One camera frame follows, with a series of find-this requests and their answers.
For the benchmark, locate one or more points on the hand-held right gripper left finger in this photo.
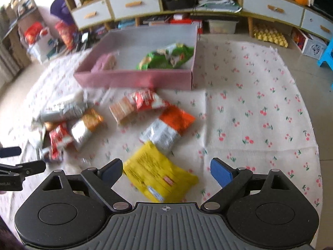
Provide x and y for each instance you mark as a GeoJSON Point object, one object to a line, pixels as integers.
{"type": "Point", "coordinates": [113, 172]}

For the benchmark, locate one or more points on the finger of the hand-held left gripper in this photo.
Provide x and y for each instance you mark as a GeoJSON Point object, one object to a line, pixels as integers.
{"type": "Point", "coordinates": [36, 166]}
{"type": "Point", "coordinates": [10, 152]}

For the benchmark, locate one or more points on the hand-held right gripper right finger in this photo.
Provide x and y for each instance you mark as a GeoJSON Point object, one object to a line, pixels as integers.
{"type": "Point", "coordinates": [221, 173]}

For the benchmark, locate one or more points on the small silver snack packet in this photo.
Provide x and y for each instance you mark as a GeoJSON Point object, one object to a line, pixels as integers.
{"type": "Point", "coordinates": [45, 155]}

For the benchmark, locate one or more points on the red snack packet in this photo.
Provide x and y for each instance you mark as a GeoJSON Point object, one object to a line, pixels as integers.
{"type": "Point", "coordinates": [148, 100]}
{"type": "Point", "coordinates": [58, 138]}

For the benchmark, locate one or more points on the yellow snack packet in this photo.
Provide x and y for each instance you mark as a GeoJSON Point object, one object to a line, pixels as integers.
{"type": "Point", "coordinates": [151, 169]}

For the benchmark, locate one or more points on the orange gold snack packet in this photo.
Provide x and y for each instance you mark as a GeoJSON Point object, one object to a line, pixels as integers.
{"type": "Point", "coordinates": [85, 127]}

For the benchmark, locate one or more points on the silver white snack packet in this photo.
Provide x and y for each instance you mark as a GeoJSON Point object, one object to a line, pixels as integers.
{"type": "Point", "coordinates": [62, 109]}

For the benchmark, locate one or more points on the orange and silver snack packet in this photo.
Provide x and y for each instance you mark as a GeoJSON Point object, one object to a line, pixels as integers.
{"type": "Point", "coordinates": [166, 132]}

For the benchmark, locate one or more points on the pink cardboard box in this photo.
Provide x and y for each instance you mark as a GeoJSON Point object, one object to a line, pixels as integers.
{"type": "Point", "coordinates": [130, 79]}

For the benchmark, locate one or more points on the cream snack packet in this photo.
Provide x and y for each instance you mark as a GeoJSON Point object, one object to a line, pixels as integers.
{"type": "Point", "coordinates": [105, 62]}

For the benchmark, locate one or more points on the green snack packet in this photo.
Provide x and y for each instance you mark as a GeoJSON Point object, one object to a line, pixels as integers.
{"type": "Point", "coordinates": [161, 60]}

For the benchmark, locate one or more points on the dark purple clothing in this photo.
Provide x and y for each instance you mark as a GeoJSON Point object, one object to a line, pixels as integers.
{"type": "Point", "coordinates": [5, 237]}

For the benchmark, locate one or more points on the cherry print cloth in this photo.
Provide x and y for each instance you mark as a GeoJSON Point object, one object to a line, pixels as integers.
{"type": "Point", "coordinates": [247, 109]}

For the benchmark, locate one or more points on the grey curtain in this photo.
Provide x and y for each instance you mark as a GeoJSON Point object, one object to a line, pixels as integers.
{"type": "Point", "coordinates": [7, 62]}

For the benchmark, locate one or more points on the white shopping bag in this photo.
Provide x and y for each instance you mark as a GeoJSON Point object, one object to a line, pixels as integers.
{"type": "Point", "coordinates": [43, 48]}

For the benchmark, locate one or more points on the red plastic bag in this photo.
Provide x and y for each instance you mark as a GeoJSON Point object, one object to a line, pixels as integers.
{"type": "Point", "coordinates": [32, 32]}

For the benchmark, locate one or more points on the wooden shelf rack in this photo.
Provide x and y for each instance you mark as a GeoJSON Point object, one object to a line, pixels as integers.
{"type": "Point", "coordinates": [15, 18]}

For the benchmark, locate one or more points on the black tripod stands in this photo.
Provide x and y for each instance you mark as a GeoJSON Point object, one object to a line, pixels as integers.
{"type": "Point", "coordinates": [83, 37]}

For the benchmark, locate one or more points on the yellow egg tray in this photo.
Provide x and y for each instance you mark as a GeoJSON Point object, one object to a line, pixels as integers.
{"type": "Point", "coordinates": [270, 35]}

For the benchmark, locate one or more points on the clear storage box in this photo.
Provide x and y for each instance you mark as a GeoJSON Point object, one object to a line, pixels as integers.
{"type": "Point", "coordinates": [222, 26]}

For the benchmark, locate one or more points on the blue lidded storage box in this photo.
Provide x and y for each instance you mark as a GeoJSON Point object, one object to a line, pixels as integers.
{"type": "Point", "coordinates": [127, 24]}

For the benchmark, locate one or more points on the long wooden cabinet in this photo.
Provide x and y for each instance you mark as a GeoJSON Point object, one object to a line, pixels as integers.
{"type": "Point", "coordinates": [250, 27]}

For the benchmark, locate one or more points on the white printed cardboard box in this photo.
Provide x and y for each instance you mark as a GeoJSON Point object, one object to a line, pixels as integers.
{"type": "Point", "coordinates": [313, 48]}

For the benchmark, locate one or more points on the blue plastic stool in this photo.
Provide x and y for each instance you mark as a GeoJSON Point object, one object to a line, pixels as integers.
{"type": "Point", "coordinates": [326, 57]}

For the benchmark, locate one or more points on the red box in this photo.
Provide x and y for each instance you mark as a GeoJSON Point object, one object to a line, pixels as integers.
{"type": "Point", "coordinates": [182, 20]}

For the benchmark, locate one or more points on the tall wooden shelf cabinet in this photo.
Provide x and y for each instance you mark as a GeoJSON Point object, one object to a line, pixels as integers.
{"type": "Point", "coordinates": [67, 0]}

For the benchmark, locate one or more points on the pile of papers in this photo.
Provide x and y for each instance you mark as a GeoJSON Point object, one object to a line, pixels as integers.
{"type": "Point", "coordinates": [218, 1]}

